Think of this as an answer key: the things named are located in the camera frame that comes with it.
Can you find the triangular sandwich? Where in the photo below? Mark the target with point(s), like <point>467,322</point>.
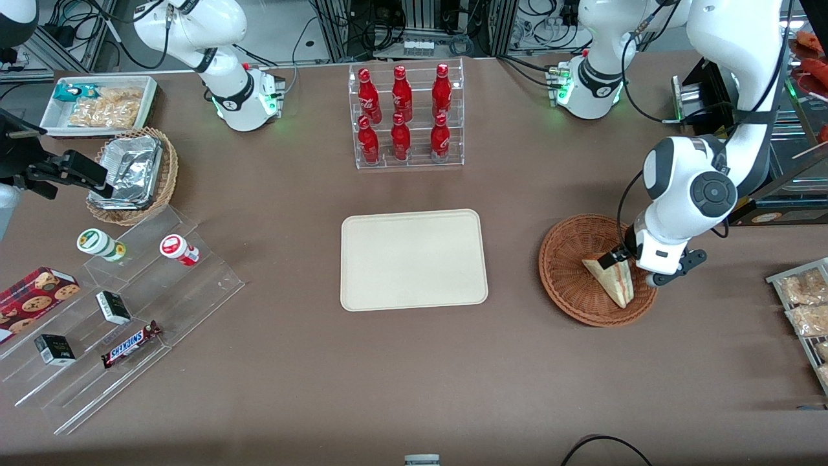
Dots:
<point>614,285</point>

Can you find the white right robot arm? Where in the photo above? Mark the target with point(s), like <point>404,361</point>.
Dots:
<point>226,97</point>

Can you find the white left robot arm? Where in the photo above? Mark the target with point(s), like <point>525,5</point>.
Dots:
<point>731,58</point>

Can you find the round brown wicker basket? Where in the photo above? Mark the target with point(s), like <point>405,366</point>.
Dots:
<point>569,278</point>

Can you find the white rectangular snack tray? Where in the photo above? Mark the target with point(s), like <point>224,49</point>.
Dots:
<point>55,116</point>

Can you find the light wicker basket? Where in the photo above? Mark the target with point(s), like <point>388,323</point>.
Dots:
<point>168,175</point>

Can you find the beige plastic tray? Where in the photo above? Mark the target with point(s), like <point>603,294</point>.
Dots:
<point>414,259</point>

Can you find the red plaid cookie box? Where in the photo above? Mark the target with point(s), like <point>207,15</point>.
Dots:
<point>32,301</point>

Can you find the green capped white bottle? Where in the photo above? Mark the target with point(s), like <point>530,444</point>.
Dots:
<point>97,243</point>

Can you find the silver foil container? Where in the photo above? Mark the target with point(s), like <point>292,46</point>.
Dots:
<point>132,168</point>

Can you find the teal snack packet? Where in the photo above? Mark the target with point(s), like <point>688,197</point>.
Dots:
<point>68,92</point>

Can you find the clear bag of chips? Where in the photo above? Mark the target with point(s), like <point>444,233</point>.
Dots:
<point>107,109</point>

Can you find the small black box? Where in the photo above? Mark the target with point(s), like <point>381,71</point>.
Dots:
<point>55,349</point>
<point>113,307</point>

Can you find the black food warmer case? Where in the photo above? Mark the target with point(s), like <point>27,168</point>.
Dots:
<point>795,194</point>

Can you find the clear bag of snacks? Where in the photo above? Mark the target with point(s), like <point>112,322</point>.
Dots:
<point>802,288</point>
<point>808,320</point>

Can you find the red capped white bottle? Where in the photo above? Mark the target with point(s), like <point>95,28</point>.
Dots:
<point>176,248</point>

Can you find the Snickers chocolate bar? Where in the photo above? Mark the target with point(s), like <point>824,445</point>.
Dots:
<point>129,344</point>

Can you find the clear acrylic stepped stand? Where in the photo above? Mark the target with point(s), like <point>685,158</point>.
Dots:
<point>194,291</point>

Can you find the red cola bottle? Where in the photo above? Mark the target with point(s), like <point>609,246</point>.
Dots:
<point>402,94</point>
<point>369,97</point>
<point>401,139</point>
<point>369,142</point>
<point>440,139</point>
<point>442,90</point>

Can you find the clear acrylic bottle rack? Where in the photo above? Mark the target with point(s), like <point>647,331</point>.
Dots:
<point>417,162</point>

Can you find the small grey device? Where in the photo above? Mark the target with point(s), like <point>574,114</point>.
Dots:
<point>422,460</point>

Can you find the white power strip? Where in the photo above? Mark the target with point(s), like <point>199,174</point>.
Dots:
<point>418,48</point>

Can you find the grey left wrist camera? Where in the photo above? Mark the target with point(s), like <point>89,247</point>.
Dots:
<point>663,279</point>

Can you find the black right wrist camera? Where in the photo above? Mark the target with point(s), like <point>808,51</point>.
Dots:
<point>81,169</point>

